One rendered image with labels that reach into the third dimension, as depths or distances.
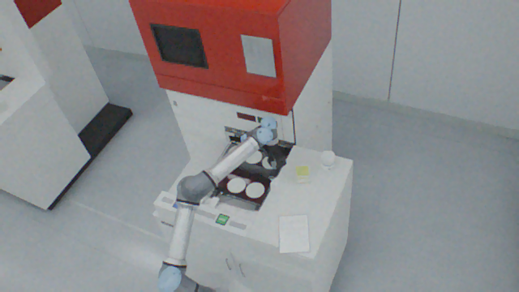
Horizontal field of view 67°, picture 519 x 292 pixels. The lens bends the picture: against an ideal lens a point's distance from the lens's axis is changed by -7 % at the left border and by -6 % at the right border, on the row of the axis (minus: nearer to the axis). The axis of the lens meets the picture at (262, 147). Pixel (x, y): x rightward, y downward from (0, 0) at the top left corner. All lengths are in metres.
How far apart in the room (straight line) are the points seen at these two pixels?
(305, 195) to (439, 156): 1.79
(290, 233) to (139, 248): 1.62
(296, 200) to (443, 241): 1.42
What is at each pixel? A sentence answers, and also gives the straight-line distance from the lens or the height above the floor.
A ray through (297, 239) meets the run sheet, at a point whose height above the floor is 0.97.
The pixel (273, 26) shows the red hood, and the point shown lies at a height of 1.75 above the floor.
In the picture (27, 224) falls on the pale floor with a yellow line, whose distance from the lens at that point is 3.98.
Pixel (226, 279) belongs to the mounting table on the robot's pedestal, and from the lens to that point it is 2.09.
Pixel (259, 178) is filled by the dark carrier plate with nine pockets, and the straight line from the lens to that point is 2.29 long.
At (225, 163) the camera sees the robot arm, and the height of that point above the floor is 1.31.
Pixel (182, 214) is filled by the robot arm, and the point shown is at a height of 1.14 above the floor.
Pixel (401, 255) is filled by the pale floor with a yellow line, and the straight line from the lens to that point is 3.08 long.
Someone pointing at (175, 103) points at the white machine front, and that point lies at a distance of 2.58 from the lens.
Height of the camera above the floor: 2.69
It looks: 47 degrees down
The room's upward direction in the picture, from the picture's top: 10 degrees counter-clockwise
